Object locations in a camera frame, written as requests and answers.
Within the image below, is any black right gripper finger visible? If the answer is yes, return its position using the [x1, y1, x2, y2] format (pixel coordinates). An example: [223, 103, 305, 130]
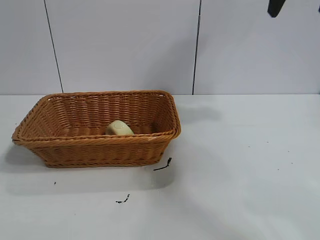
[267, 0, 287, 19]

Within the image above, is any pale yellow egg yolk pastry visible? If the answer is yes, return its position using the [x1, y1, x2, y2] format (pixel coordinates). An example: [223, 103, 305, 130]
[105, 120, 135, 136]

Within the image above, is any brown woven wicker basket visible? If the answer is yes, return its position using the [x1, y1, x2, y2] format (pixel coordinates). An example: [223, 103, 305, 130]
[11, 90, 183, 169]

